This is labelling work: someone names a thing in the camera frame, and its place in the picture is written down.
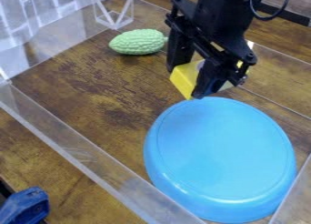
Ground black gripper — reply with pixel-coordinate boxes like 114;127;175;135
166;0;260;99

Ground yellow brick with label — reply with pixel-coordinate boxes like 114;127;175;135
170;60;234;100

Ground blue round tray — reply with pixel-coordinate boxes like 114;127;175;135
143;97;297;224

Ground green knobbly toy vegetable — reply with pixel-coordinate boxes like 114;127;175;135
109;29;169;56

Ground blue clamp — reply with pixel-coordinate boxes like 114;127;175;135
0;187;50;224

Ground black cable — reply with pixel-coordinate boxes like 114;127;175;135
249;0;290;22

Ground clear acrylic enclosure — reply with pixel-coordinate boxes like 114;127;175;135
0;8;311;224

